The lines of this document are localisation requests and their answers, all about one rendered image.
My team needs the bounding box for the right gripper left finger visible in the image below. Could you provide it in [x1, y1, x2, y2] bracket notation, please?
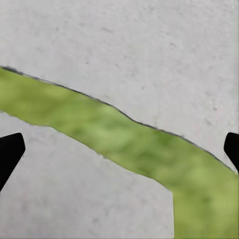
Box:
[0, 132, 25, 191]

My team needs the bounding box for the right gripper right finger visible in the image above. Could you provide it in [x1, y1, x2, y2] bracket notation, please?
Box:
[224, 132, 239, 171]

